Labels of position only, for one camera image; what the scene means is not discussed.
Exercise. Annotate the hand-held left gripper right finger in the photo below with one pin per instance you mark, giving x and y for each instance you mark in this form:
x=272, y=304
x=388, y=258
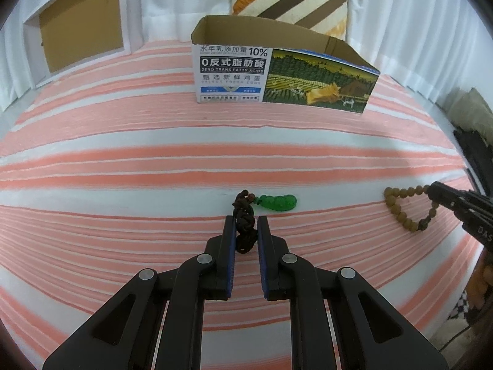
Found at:
x=263, y=254

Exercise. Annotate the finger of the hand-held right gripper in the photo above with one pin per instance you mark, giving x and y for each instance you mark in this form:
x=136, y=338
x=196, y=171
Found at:
x=445, y=195

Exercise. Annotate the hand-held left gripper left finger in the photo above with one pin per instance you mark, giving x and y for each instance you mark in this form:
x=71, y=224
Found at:
x=230, y=254

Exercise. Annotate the printed cardboard box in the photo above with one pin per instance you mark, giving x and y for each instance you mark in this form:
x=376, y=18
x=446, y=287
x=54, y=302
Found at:
x=231, y=69

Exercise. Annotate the person's right forearm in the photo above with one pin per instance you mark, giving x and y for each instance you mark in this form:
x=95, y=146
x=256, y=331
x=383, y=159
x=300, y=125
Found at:
x=479, y=285

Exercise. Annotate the black and white checkered cloth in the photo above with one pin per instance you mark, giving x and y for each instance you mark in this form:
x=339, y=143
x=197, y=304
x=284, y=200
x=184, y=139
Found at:
x=462, y=305

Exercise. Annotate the beige cushion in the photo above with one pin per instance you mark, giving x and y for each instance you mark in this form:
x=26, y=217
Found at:
x=468, y=106

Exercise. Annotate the pink and white striped bedsheet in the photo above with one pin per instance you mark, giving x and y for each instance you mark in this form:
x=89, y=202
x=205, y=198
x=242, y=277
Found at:
x=115, y=162

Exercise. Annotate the white curtain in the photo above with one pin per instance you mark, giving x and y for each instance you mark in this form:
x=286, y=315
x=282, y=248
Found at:
x=404, y=15

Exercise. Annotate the white box with brown inside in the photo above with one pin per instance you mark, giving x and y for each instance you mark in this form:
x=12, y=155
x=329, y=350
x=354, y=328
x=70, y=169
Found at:
x=77, y=27

